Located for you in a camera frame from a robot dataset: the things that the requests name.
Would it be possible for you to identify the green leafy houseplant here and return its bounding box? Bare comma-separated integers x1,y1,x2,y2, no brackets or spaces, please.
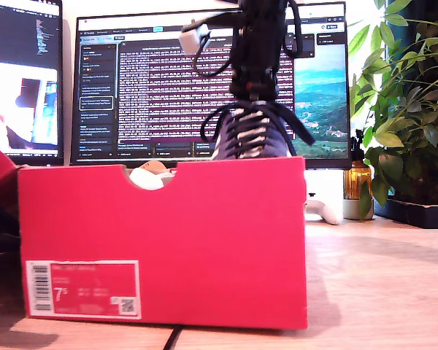
346,0,438,222

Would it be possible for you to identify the narrow black computer monitor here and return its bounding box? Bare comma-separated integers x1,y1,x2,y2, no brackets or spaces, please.
0,0,65,167

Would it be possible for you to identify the red Nike shoebox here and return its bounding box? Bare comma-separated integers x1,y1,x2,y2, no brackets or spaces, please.
0,137,310,331

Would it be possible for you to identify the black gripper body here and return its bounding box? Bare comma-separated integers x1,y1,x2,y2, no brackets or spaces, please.
230,67,278,100

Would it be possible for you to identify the small white pot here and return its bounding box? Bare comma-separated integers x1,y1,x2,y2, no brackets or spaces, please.
342,198,375,221

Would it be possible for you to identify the wide black computer monitor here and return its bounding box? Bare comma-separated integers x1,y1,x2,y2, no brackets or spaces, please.
69,1,353,171

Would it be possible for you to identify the black square planter tray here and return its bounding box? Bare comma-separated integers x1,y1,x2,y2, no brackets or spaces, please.
374,198,438,230

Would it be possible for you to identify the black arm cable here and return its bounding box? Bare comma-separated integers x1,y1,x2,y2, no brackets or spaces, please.
284,0,304,58
191,47,238,77

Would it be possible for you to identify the white game controller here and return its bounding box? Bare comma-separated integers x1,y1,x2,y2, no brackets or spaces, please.
304,198,344,225

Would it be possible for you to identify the amber glass pump bottle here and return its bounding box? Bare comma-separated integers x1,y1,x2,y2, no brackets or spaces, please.
343,129,373,201

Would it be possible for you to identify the blue suede white-striped shoe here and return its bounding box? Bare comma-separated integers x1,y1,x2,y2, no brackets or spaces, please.
128,169,176,191
200,101,317,161

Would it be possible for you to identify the black cable on table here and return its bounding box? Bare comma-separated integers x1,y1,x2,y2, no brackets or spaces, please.
164,326,183,350

